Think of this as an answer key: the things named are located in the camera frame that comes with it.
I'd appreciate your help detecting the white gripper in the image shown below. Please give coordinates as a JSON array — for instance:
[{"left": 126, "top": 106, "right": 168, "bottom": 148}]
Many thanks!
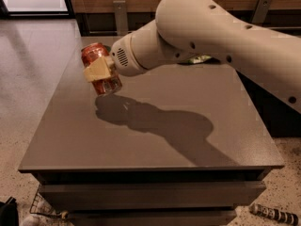
[{"left": 83, "top": 34, "right": 147, "bottom": 82}]

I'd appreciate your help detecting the red coke can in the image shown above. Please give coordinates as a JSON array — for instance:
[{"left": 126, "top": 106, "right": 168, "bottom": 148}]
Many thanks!
[{"left": 81, "top": 42, "right": 122, "bottom": 96}]

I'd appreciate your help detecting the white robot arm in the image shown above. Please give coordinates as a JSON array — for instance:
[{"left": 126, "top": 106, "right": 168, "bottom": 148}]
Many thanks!
[{"left": 84, "top": 0, "right": 301, "bottom": 112}]

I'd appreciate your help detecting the green chip bag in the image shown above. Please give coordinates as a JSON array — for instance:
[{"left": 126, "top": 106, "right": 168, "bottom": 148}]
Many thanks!
[{"left": 187, "top": 56, "right": 212, "bottom": 65}]

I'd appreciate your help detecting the dark framed window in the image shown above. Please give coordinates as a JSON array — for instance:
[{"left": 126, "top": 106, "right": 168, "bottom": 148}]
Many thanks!
[{"left": 0, "top": 0, "right": 74, "bottom": 18}]

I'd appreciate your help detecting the grey drawer cabinet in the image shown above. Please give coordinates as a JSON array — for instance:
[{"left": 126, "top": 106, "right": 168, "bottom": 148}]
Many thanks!
[{"left": 18, "top": 35, "right": 286, "bottom": 226}]

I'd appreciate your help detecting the upper grey drawer front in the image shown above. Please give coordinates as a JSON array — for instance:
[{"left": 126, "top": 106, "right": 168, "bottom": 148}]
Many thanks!
[{"left": 40, "top": 181, "right": 265, "bottom": 211}]

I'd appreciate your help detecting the grey drawer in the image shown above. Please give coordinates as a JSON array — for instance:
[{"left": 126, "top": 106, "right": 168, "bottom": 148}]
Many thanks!
[
  {"left": 40, "top": 181, "right": 265, "bottom": 211},
  {"left": 71, "top": 210, "right": 236, "bottom": 226}
]

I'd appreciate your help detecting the lower grey drawer front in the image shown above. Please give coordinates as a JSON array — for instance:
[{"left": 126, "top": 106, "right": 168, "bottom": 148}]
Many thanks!
[{"left": 71, "top": 210, "right": 236, "bottom": 226}]

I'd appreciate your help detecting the black white patterned cylinder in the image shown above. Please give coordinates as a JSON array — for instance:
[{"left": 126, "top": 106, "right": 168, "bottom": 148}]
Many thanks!
[{"left": 249, "top": 203, "right": 300, "bottom": 226}]

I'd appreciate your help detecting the horizontal metal rail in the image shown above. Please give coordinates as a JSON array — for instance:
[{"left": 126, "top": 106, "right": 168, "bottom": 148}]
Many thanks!
[{"left": 88, "top": 26, "right": 301, "bottom": 36}]

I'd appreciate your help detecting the left metal wall bracket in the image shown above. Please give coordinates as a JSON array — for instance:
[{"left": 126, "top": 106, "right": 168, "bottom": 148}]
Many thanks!
[{"left": 113, "top": 0, "right": 129, "bottom": 36}]

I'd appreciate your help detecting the metal wall bracket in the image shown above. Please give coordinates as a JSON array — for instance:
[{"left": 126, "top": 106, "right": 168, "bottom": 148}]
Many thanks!
[
  {"left": 113, "top": 0, "right": 129, "bottom": 36},
  {"left": 250, "top": 0, "right": 273, "bottom": 24}
]

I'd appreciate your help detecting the wire basket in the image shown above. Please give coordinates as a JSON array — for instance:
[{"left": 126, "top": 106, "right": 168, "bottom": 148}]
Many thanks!
[{"left": 29, "top": 189, "right": 69, "bottom": 220}]

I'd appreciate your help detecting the right metal wall bracket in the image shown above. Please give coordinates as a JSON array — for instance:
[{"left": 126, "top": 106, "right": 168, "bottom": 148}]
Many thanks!
[{"left": 250, "top": 0, "right": 273, "bottom": 24}]

